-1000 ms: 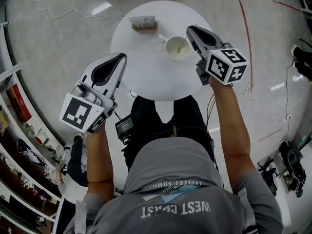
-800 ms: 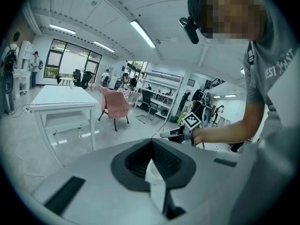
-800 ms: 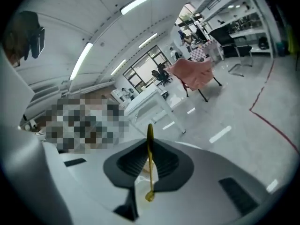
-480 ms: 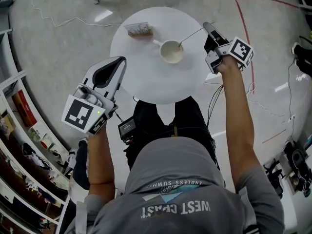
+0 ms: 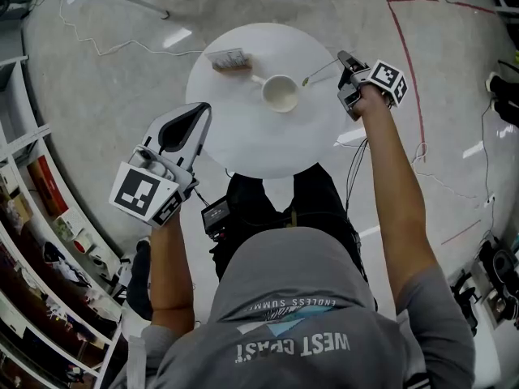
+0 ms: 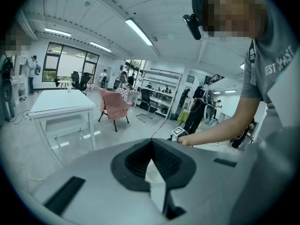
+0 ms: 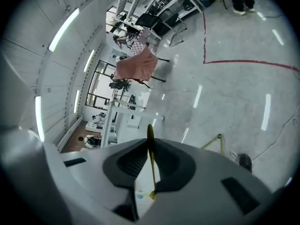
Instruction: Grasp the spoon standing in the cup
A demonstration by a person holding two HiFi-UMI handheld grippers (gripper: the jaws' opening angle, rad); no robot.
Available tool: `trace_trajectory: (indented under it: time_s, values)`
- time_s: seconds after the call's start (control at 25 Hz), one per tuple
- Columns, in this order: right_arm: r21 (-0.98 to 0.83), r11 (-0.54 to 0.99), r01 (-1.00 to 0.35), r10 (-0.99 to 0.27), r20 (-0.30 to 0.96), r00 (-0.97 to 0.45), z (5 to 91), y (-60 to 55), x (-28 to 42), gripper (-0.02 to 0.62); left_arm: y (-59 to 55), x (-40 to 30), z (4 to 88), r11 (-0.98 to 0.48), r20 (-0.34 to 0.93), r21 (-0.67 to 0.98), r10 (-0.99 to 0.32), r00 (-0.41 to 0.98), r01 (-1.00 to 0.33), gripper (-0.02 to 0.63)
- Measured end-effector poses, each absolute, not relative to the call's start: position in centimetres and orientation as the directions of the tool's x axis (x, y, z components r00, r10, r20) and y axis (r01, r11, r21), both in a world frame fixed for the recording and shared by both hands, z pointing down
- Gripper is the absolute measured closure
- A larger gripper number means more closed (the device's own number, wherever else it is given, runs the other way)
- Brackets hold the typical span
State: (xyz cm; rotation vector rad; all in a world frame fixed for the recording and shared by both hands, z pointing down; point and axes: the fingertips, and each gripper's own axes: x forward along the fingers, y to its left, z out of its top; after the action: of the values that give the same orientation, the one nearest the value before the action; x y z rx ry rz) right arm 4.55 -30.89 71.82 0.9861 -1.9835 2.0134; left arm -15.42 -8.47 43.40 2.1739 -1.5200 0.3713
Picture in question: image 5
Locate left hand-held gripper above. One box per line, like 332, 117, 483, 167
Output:
108, 102, 212, 229

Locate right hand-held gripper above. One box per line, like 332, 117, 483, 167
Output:
337, 50, 408, 120

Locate small metal spoon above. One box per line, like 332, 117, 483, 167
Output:
301, 57, 342, 87

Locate white cup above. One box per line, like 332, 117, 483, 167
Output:
250, 74, 302, 114

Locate person's left forearm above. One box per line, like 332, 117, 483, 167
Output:
149, 212, 196, 332

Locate person's right forearm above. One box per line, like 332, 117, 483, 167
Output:
359, 103, 440, 299

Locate person's right hand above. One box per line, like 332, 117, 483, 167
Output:
358, 84, 392, 118

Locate black waist-worn device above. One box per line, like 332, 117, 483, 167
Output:
200, 195, 233, 242

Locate red box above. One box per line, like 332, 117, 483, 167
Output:
26, 154, 71, 218

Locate person's black trousers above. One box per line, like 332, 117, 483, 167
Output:
210, 163, 368, 283

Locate long white shelf rack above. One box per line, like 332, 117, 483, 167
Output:
0, 54, 127, 389

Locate person's grey printed t-shirt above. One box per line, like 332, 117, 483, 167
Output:
109, 227, 476, 389

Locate knotted white floor cable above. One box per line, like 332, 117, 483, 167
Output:
411, 140, 480, 200

